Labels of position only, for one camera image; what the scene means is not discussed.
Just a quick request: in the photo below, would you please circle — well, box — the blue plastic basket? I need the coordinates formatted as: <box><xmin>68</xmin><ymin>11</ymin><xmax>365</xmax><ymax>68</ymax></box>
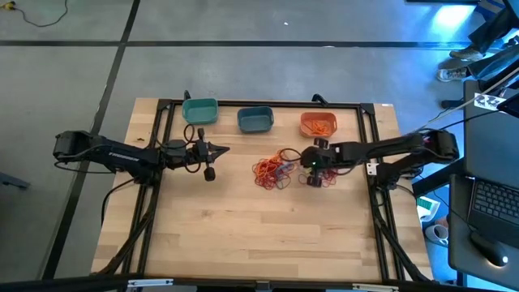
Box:
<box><xmin>237</xmin><ymin>105</ymin><xmax>275</xmax><ymax>134</ymax></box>

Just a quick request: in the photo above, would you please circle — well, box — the grey desk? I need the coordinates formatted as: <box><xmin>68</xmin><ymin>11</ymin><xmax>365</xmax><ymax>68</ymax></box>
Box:
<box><xmin>448</xmin><ymin>79</ymin><xmax>519</xmax><ymax>291</ymax></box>

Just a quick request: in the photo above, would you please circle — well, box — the grey furniture foot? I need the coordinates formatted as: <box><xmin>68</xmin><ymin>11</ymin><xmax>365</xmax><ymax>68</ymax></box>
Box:
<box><xmin>0</xmin><ymin>171</ymin><xmax>32</xmax><ymax>191</ymax></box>

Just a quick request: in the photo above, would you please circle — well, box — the white marker tag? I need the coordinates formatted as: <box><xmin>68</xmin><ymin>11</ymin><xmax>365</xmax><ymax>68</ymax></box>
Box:
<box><xmin>473</xmin><ymin>92</ymin><xmax>508</xmax><ymax>112</ymax></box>

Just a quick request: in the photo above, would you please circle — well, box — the black floor cable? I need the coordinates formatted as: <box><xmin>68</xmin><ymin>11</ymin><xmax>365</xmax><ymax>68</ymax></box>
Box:
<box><xmin>11</xmin><ymin>0</ymin><xmax>70</xmax><ymax>28</ymax></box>

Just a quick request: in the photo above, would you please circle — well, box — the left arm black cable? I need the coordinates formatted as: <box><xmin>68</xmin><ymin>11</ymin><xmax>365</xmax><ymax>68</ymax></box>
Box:
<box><xmin>156</xmin><ymin>123</ymin><xmax>204</xmax><ymax>174</ymax></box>

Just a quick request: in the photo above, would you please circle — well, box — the white mug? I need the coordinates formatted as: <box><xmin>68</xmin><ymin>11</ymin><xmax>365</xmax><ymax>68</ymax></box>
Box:
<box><xmin>424</xmin><ymin>223</ymin><xmax>449</xmax><ymax>247</ymax></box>

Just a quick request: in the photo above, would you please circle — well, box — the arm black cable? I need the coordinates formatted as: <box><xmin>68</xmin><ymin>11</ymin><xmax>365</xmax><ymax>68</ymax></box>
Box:
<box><xmin>277</xmin><ymin>148</ymin><xmax>303</xmax><ymax>163</ymax></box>
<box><xmin>156</xmin><ymin>123</ymin><xmax>204</xmax><ymax>174</ymax></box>

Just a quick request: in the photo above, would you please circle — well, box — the black computer mouse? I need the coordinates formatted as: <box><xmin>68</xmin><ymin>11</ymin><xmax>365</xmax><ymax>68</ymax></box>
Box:
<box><xmin>470</xmin><ymin>230</ymin><xmax>510</xmax><ymax>268</ymax></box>

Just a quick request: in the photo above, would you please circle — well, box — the teal plastic basket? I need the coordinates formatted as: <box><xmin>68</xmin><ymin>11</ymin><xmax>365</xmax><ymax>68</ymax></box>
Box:
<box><xmin>181</xmin><ymin>97</ymin><xmax>220</xmax><ymax>126</ymax></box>

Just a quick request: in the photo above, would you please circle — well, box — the black laptop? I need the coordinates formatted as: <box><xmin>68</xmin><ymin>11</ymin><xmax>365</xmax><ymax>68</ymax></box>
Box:
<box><xmin>465</xmin><ymin>177</ymin><xmax>519</xmax><ymax>249</ymax></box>

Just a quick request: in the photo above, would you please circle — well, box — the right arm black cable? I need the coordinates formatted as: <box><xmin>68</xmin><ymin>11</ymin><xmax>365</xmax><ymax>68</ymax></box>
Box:
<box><xmin>277</xmin><ymin>148</ymin><xmax>303</xmax><ymax>163</ymax></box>

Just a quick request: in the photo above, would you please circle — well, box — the green white box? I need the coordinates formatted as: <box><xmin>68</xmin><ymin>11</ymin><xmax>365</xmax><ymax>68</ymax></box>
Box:
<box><xmin>416</xmin><ymin>195</ymin><xmax>441</xmax><ymax>223</ymax></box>

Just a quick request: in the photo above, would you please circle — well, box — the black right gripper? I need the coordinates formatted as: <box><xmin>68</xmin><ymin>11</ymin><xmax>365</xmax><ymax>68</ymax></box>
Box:
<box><xmin>300</xmin><ymin>137</ymin><xmax>341</xmax><ymax>188</ymax></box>

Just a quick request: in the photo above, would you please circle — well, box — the person's shoe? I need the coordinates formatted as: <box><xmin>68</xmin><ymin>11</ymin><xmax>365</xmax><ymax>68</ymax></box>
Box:
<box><xmin>436</xmin><ymin>67</ymin><xmax>470</xmax><ymax>84</ymax></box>
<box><xmin>448</xmin><ymin>45</ymin><xmax>484</xmax><ymax>62</ymax></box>

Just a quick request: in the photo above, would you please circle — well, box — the black aluminium table frame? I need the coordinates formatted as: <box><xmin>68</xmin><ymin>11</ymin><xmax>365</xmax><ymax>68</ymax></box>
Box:
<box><xmin>95</xmin><ymin>98</ymin><xmax>433</xmax><ymax>285</ymax></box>

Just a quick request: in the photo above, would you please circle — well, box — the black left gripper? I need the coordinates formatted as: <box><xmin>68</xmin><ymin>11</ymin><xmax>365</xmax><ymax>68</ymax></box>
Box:
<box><xmin>188</xmin><ymin>127</ymin><xmax>230</xmax><ymax>183</ymax></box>

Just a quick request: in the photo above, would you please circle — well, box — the silver bracket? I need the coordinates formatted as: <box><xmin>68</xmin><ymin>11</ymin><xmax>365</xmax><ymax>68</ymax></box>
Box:
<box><xmin>127</xmin><ymin>277</ymin><xmax>174</xmax><ymax>290</ymax></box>
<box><xmin>351</xmin><ymin>282</ymin><xmax>401</xmax><ymax>292</ymax></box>

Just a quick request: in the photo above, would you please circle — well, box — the orange plastic basket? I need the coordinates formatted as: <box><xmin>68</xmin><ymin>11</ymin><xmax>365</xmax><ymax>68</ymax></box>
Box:
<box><xmin>299</xmin><ymin>111</ymin><xmax>338</xmax><ymax>138</ymax></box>

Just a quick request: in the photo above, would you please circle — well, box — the black support beam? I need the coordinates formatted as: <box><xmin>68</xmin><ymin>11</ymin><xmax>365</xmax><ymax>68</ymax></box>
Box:
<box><xmin>0</xmin><ymin>273</ymin><xmax>519</xmax><ymax>292</ymax></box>

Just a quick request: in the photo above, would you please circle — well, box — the person's leg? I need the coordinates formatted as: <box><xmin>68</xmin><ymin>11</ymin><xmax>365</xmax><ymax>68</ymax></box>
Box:
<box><xmin>468</xmin><ymin>7</ymin><xmax>515</xmax><ymax>56</ymax></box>
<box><xmin>465</xmin><ymin>42</ymin><xmax>519</xmax><ymax>81</ymax></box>

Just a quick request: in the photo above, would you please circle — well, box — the orange rubber band bunch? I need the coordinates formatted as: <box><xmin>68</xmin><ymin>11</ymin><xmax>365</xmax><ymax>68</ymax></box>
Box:
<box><xmin>308</xmin><ymin>118</ymin><xmax>332</xmax><ymax>137</ymax></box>

